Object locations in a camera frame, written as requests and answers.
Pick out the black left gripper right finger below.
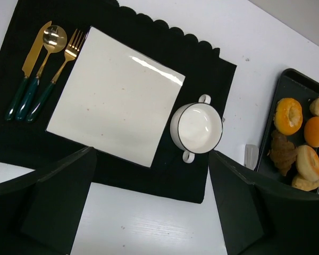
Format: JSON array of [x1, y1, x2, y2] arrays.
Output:
[[209, 151, 319, 254]]

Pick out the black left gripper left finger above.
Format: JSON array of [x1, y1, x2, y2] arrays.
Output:
[[0, 147, 97, 254]]

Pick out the metal serving tongs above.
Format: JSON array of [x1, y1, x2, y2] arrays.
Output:
[[244, 144, 259, 171]]

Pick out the orange round bun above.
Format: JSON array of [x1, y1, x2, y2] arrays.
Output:
[[304, 116, 319, 148]]

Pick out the orange ring donut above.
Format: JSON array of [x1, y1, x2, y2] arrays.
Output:
[[274, 98, 303, 135]]

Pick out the pale oblong bread roll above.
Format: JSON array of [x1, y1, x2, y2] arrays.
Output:
[[291, 174, 319, 191]]

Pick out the brown croissant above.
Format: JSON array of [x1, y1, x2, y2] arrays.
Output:
[[268, 130, 297, 176]]

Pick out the black baking tray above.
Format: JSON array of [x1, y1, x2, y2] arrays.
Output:
[[255, 69, 319, 186]]

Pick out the white square plate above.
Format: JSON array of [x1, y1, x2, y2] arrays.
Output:
[[47, 27, 185, 167]]

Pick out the black scalloped placemat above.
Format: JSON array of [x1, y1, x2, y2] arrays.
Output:
[[0, 1, 236, 203]]

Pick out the pale glazed ring donut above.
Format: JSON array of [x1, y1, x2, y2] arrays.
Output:
[[296, 145, 319, 182]]

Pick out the white two-handled soup bowl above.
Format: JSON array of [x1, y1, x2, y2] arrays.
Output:
[[170, 94, 223, 164]]

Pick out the gold knife green handle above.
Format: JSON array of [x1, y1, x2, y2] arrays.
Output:
[[4, 21, 52, 121]]

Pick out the gold spoon green handle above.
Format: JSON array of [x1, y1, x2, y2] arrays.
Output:
[[15, 25, 67, 121]]

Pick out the gold fork green handle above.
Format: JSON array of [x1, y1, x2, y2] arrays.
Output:
[[26, 29, 87, 123]]

